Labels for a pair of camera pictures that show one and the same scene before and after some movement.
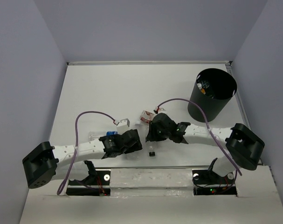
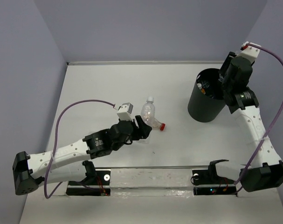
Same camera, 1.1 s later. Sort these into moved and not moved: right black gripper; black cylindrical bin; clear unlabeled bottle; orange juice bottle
Moved: clear unlabeled bottle; right black gripper
Not moved: black cylindrical bin; orange juice bottle
